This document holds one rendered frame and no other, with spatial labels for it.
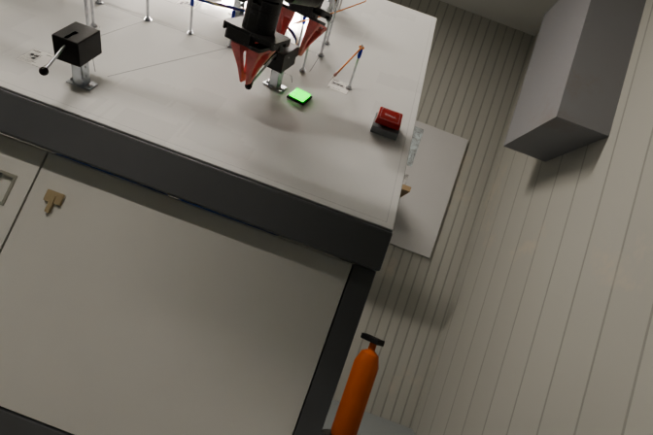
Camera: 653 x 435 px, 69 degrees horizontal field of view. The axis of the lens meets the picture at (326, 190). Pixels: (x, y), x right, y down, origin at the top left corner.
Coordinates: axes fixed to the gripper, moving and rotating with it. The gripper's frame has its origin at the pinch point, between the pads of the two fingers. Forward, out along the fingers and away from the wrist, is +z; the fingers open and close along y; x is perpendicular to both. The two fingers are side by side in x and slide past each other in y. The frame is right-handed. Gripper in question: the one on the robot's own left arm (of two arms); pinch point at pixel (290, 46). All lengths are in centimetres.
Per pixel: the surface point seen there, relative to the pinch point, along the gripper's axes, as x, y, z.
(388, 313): -212, -60, 147
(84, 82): 25.5, 23.1, 19.2
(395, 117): -1.2, -26.2, 3.7
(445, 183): -254, -53, 55
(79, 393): 42, -5, 59
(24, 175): 34, 22, 36
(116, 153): 31.9, 8.5, 25.1
